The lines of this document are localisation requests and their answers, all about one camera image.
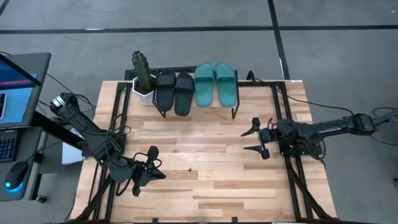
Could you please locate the teal rubber slide sandal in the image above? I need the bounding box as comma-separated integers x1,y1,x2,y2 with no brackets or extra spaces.
194,61,216,108
214,61,238,108

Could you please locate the grey laptop with blue screen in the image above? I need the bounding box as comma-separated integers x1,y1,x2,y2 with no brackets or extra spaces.
0,52,52,130

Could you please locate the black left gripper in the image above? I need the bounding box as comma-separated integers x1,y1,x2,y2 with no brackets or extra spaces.
132,145,167,197

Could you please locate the black floor cable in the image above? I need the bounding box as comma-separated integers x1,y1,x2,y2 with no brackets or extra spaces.
369,107,398,147

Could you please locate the black aluminium rail frame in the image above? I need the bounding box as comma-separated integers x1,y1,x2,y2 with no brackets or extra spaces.
241,80,338,222
73,81,131,222

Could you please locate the black computer mouse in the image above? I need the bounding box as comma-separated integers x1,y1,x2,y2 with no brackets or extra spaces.
4,161,30,191

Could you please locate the black rubber slide sandal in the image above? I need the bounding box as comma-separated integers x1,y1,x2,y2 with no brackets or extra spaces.
174,72,196,117
155,70,177,112

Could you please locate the wooden shelf with black legs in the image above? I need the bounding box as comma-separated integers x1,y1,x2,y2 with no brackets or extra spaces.
152,68,241,120

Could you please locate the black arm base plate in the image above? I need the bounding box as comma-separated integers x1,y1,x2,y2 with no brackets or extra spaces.
279,136,324,158

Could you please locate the white hexagonal plant pot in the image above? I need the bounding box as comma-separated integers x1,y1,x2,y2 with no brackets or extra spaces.
132,76,157,105

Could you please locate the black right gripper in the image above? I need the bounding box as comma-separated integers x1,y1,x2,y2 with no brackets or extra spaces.
241,117,280,160

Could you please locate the black keyboard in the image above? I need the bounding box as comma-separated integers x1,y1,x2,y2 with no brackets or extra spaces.
0,130,19,163

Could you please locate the green cactus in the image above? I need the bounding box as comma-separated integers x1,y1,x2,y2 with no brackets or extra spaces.
131,50,154,93

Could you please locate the black cable with plug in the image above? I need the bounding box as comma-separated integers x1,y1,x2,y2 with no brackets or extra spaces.
247,70,355,116

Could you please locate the white box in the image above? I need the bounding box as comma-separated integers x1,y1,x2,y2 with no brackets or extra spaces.
61,143,85,165

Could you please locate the grey floor bracket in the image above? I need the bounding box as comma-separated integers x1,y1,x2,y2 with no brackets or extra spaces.
374,108,398,125

